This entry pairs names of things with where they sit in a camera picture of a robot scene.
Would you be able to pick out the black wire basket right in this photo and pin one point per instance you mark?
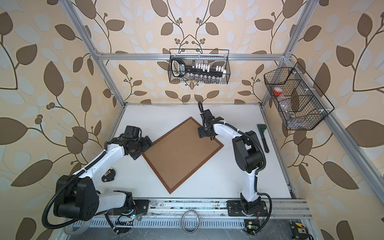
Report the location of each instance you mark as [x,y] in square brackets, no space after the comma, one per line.
[303,105]

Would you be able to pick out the black wire basket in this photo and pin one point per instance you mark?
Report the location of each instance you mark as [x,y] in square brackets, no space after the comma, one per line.
[303,105]
[215,57]

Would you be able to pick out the black socket set holder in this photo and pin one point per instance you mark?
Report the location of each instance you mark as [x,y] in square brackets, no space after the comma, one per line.
[180,68]

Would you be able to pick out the red capped clear container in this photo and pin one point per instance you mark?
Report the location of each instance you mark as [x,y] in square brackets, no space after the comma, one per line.
[277,91]

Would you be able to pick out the aluminium cage frame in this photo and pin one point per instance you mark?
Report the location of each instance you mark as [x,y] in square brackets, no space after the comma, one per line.
[371,175]

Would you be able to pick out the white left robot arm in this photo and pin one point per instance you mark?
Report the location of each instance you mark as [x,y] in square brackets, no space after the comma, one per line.
[77,197]

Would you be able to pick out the black wire basket back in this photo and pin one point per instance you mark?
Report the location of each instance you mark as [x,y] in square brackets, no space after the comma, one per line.
[215,57]

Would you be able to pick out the clear tape roll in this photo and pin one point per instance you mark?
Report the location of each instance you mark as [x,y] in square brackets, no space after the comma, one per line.
[77,228]

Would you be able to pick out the brown wooden picture frame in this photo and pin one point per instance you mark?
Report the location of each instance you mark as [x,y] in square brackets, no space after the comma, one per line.
[168,186]

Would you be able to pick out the yellow black tape measure right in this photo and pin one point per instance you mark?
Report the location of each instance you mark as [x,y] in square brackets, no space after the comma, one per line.
[299,231]

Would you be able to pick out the yellow black tape measure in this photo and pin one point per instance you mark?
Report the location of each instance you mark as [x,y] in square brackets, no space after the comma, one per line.
[299,231]
[109,175]

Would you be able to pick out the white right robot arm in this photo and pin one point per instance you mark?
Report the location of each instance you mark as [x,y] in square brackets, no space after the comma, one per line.
[249,156]

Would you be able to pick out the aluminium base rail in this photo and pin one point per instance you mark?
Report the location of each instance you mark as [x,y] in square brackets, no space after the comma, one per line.
[203,213]

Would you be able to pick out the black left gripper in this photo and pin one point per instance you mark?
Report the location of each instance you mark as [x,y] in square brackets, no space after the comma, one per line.
[146,145]

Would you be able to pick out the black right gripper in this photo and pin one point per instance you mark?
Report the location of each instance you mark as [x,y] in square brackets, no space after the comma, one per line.
[201,132]

